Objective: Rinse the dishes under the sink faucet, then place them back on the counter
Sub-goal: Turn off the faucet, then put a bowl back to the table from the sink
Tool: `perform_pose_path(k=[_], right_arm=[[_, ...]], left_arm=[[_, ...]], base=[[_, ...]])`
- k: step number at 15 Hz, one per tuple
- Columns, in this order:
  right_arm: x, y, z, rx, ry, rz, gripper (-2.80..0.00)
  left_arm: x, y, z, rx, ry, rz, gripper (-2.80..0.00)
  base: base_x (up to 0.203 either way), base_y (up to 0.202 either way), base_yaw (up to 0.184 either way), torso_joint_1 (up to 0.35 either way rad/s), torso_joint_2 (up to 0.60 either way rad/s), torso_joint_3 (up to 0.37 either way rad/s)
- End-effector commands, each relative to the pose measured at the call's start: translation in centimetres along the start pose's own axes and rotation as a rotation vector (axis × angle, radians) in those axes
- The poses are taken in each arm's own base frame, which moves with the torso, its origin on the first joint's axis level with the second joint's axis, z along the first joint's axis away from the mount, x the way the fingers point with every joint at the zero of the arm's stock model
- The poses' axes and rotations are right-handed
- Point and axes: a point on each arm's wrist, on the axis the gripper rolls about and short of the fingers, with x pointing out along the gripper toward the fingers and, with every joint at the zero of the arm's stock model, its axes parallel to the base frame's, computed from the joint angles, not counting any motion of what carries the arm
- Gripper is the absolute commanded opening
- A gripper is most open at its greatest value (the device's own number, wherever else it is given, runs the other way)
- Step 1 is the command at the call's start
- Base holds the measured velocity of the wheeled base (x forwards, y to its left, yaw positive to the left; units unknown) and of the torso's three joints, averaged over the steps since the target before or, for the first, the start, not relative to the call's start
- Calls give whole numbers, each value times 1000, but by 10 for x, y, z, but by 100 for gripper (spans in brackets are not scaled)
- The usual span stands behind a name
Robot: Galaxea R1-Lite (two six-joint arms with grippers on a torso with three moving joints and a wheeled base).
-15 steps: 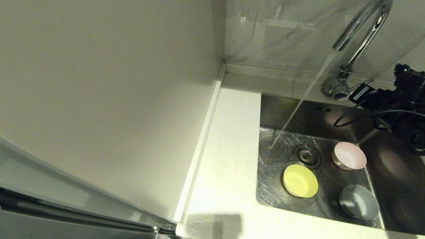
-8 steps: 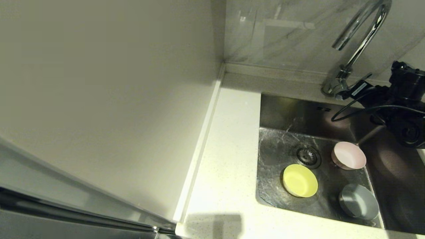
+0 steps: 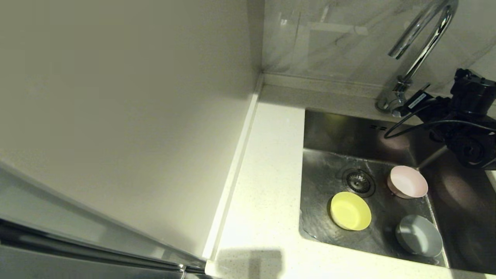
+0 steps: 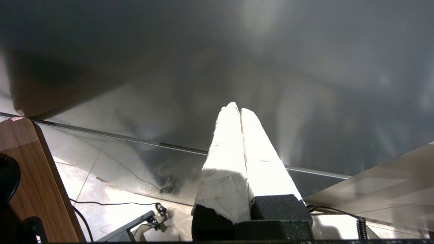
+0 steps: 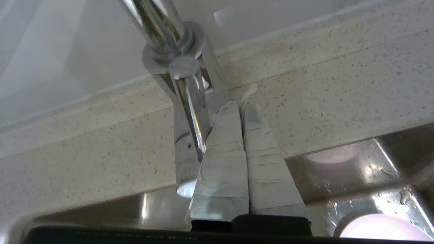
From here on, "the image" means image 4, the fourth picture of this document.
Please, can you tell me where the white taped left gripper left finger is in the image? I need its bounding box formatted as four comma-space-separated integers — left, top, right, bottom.
192, 102, 252, 241

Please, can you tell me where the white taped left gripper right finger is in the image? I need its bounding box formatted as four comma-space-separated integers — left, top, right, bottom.
234, 108, 313, 241

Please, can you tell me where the stainless steel refrigerator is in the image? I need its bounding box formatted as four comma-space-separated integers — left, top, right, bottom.
0, 0, 434, 207

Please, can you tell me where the beige cabinet door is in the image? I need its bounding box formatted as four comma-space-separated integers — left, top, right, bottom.
304, 141, 434, 236

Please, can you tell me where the brown wooden table board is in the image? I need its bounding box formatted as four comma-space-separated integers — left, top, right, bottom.
0, 117, 86, 243

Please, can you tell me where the black rounded object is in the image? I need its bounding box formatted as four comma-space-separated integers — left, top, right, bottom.
0, 152, 21, 204

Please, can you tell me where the black coiled cable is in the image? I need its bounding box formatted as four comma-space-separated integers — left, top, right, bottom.
307, 205, 369, 241

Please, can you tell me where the thin black floor cable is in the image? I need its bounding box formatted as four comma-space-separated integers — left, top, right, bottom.
68, 198, 167, 217
72, 205, 94, 243

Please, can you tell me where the black curved handle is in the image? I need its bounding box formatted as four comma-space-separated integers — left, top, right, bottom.
18, 217, 48, 244

